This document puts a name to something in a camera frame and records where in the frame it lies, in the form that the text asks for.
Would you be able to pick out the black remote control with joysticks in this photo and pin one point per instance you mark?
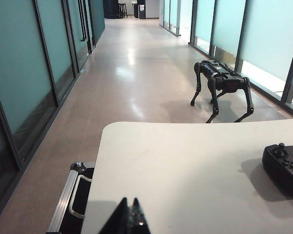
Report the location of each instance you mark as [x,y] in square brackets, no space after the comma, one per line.
[283,170]

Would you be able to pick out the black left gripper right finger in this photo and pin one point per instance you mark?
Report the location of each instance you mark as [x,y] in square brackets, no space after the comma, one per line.
[138,221]

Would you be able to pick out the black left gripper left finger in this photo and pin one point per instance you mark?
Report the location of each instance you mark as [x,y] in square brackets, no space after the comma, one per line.
[119,221]

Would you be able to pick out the black aluminium-edged carry case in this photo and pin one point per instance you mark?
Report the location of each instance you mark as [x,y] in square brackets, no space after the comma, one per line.
[63,195]

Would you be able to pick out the low black cabinet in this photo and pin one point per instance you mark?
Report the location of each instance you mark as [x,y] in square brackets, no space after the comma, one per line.
[142,13]

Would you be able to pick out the dark bar stool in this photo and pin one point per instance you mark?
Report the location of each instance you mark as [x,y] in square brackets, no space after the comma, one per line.
[122,4]

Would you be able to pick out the dark bar counter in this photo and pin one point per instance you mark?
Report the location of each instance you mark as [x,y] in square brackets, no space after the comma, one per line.
[111,9]

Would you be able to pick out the black quadruped robot dog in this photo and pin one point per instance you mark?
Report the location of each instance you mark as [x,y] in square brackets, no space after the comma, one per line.
[224,75]

